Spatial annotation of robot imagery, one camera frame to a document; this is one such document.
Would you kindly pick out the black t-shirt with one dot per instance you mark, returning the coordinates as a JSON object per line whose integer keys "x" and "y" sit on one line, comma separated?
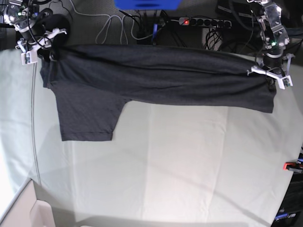
{"x": 92, "y": 84}

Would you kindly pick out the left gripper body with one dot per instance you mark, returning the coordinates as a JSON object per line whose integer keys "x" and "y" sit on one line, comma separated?
{"x": 271, "y": 53}

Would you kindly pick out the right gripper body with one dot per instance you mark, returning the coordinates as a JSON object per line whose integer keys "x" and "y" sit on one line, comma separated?
{"x": 27, "y": 19}

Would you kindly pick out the black round bag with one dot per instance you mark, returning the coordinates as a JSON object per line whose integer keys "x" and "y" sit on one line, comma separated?
{"x": 61, "y": 22}

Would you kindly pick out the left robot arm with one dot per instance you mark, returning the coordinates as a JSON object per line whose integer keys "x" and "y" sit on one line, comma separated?
{"x": 273, "y": 34}

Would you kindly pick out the red black clamp right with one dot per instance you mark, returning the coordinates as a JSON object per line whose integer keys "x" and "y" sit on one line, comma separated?
{"x": 294, "y": 167}

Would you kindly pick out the blue plastic box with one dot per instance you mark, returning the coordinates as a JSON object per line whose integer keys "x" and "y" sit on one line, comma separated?
{"x": 147, "y": 4}

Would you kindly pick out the light green table cloth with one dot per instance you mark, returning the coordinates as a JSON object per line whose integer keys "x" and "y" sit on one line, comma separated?
{"x": 185, "y": 166}

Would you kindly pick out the black power strip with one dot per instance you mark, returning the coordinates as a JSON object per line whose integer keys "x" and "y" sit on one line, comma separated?
{"x": 205, "y": 22}

